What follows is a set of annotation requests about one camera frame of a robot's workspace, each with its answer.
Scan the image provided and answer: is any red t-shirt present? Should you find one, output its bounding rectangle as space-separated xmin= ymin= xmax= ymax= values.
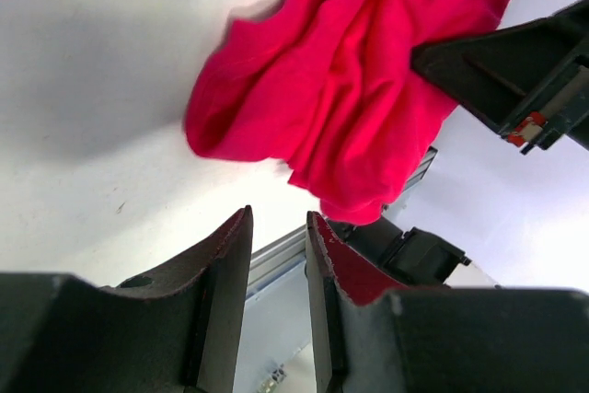
xmin=184 ymin=0 xmax=510 ymax=225

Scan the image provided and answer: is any aluminium table frame rail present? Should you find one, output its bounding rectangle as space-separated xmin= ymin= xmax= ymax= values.
xmin=246 ymin=144 xmax=441 ymax=393

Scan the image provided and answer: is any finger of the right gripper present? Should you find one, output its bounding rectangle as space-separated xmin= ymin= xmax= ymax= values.
xmin=411 ymin=0 xmax=588 ymax=154

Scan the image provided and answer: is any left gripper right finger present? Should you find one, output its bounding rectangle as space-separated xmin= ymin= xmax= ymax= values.
xmin=306 ymin=211 xmax=589 ymax=393

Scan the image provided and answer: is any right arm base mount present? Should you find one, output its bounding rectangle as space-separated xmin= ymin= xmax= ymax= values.
xmin=329 ymin=217 xmax=470 ymax=286

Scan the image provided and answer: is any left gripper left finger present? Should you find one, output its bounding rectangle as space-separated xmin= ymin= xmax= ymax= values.
xmin=1 ymin=207 xmax=253 ymax=392

